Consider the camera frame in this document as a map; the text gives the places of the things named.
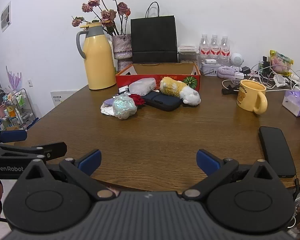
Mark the black paper bag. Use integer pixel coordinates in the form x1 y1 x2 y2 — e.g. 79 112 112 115
130 2 178 64

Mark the red cardboard box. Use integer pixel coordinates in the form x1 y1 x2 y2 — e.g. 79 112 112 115
116 63 201 93

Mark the purple tissue pack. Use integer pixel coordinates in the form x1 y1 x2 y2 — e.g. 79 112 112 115
282 90 300 117

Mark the wire storage rack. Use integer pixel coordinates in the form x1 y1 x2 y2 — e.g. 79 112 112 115
0 88 39 132

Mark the dried rose bouquet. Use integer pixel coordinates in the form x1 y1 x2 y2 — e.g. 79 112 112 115
72 0 132 37

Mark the wall paper notice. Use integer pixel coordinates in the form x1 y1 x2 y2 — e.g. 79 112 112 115
1 1 12 32

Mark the purple fluffy headband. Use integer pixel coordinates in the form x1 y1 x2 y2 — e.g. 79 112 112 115
217 66 237 78

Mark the navy zip pouch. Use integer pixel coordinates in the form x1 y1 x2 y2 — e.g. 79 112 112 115
141 91 183 112

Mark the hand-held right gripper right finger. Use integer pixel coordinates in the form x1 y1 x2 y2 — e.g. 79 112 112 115
182 149 282 201

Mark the wire basket with items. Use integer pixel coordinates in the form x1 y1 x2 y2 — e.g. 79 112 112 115
222 61 300 92

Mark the yellow thermos jug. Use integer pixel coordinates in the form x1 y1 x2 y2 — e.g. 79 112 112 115
76 22 117 90

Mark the red fabric rose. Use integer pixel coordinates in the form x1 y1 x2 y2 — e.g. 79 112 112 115
129 94 146 108

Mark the clear water bottle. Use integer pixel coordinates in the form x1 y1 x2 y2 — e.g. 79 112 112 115
199 34 211 63
220 35 231 64
210 34 221 63

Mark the iridescent pouch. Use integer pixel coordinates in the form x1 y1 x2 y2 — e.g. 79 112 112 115
112 94 137 120

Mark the yellow pink snack packet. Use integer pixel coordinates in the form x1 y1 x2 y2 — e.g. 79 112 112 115
269 50 294 77

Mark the black clip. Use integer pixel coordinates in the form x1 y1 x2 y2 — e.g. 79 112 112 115
221 85 240 96

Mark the white flat box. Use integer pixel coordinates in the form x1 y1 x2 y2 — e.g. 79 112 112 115
178 45 199 56

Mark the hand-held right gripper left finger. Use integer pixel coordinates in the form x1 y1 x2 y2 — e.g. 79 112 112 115
19 149 117 201

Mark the yellow white plush toy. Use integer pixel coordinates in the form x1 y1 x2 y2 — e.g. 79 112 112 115
159 77 202 105

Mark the yellow mug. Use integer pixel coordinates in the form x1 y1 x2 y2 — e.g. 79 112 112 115
236 79 268 115

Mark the mottled purple vase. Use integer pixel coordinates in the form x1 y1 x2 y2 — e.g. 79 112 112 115
112 34 133 72

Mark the purple wall hanger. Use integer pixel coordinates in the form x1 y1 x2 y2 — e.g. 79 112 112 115
5 66 22 91

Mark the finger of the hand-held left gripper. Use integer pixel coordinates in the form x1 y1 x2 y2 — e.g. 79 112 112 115
0 142 67 160
0 129 27 143

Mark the pale tin box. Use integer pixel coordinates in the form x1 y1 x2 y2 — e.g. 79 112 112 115
201 62 223 76

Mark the black phone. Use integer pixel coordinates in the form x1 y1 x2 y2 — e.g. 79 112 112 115
259 126 297 178

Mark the white round speaker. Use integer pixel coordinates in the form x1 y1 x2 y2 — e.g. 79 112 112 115
230 52 245 67

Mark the white cloth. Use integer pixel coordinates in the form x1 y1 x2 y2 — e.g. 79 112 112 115
101 104 116 116

